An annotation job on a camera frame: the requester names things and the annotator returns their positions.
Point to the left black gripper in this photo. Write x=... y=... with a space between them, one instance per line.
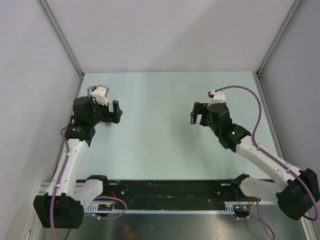
x=115 y=117

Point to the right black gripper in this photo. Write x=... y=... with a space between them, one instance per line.
x=199 y=108

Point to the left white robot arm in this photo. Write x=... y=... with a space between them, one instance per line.
x=62 y=205

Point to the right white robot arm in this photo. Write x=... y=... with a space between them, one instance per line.
x=295 y=191

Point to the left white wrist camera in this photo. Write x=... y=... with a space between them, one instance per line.
x=99 y=93

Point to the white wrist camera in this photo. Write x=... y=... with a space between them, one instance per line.
x=99 y=93
x=217 y=97

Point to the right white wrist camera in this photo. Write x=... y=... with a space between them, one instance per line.
x=217 y=97

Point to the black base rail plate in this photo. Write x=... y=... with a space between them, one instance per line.
x=174 y=194

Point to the grey slotted cable duct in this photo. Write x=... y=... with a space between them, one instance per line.
x=100 y=208

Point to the aluminium frame rails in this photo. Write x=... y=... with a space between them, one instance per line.
x=310 y=228

